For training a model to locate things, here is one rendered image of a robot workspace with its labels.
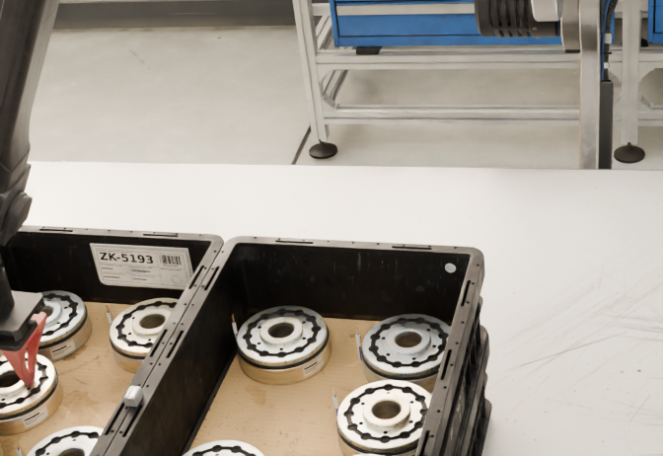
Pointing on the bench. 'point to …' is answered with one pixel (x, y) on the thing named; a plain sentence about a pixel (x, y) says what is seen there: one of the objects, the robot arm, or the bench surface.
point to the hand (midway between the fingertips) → (8, 374)
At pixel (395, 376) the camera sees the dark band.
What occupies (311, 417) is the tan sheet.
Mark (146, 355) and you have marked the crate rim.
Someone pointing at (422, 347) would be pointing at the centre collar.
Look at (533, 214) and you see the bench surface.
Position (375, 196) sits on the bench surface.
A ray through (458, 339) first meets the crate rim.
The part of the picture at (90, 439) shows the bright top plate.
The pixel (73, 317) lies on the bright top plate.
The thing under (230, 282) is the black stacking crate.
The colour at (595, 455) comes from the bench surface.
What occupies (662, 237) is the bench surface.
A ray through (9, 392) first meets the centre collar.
